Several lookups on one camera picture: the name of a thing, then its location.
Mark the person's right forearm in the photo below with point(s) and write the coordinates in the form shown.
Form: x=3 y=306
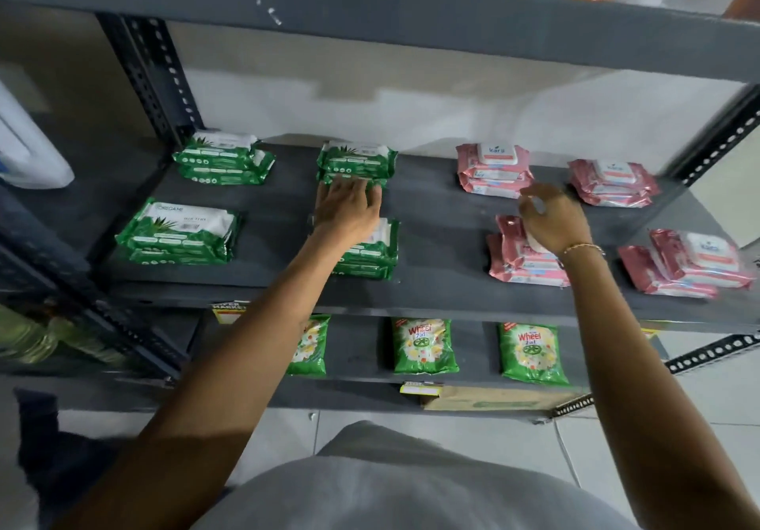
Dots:
x=641 y=399

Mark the person's left hand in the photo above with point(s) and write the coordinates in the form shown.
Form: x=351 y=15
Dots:
x=344 y=212

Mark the green detergent pouch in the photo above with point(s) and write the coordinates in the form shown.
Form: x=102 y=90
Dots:
x=532 y=352
x=312 y=348
x=423 y=347

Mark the person's grey shirt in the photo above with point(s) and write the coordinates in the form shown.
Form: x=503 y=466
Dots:
x=415 y=482

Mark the person's right hand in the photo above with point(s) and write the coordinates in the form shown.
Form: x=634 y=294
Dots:
x=561 y=221

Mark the brown cardboard sheet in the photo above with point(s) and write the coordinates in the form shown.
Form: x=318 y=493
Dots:
x=499 y=399

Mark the dark metal side rack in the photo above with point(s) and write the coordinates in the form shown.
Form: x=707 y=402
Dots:
x=65 y=262

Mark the pink wipes pack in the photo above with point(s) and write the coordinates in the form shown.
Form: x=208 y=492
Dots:
x=510 y=238

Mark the white plastic jug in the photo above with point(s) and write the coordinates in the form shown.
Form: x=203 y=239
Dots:
x=29 y=149

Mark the person's left forearm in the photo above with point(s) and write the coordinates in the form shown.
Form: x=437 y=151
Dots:
x=237 y=369

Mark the person's left thumb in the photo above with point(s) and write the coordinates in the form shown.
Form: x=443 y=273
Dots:
x=376 y=206

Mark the grey metal shelf rack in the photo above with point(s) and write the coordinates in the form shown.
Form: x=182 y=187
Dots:
x=415 y=19

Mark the row of yellow oil bottles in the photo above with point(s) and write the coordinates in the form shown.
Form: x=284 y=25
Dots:
x=53 y=339

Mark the group of pink packets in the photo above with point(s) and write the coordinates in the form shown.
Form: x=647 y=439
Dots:
x=611 y=182

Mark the group of green packets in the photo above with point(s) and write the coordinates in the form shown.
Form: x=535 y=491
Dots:
x=178 y=233

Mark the person's right fingers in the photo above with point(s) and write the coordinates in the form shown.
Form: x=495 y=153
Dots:
x=543 y=191

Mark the yellow shelf price tag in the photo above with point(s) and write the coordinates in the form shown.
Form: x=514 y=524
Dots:
x=228 y=312
x=420 y=389
x=650 y=331

